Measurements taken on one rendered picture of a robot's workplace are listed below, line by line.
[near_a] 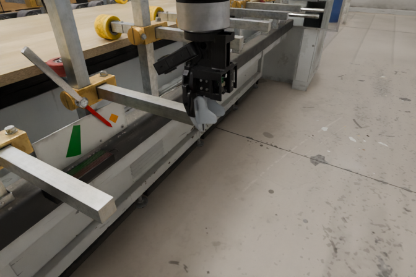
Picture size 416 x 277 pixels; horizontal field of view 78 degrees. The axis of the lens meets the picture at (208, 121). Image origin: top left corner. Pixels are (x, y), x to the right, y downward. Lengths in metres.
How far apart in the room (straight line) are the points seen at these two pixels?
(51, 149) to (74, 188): 0.24
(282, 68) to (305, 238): 1.99
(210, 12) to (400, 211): 1.56
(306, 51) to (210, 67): 2.34
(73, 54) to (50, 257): 0.82
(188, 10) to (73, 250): 1.05
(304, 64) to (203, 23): 2.42
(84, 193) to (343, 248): 1.24
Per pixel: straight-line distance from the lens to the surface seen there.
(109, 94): 0.69
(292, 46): 2.92
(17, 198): 0.70
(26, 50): 0.54
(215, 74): 0.45
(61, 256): 1.25
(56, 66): 0.78
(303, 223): 1.50
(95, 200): 0.44
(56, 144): 0.69
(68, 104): 0.71
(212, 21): 0.44
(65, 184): 0.48
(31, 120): 0.91
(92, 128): 0.74
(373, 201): 1.77
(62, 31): 0.66
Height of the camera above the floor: 1.12
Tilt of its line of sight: 31 degrees down
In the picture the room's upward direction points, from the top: straight up
